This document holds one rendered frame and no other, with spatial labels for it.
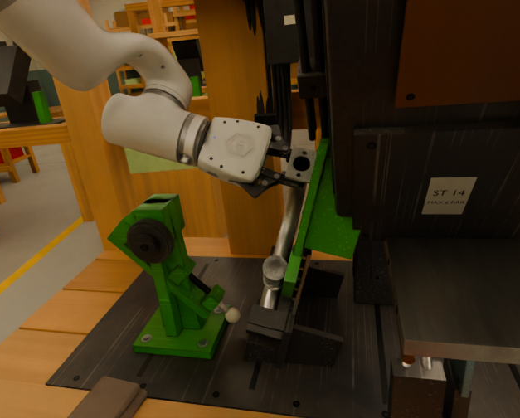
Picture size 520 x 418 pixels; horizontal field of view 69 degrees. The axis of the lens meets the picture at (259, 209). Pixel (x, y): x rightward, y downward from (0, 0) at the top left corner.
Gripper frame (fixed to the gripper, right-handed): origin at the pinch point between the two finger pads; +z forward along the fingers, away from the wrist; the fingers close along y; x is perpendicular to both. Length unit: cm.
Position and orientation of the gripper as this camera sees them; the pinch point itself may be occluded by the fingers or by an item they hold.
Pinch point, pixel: (295, 168)
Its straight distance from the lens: 62.1
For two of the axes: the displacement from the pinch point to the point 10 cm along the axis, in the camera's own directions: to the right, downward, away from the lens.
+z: 9.6, 2.8, -0.5
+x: -0.4, 3.1, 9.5
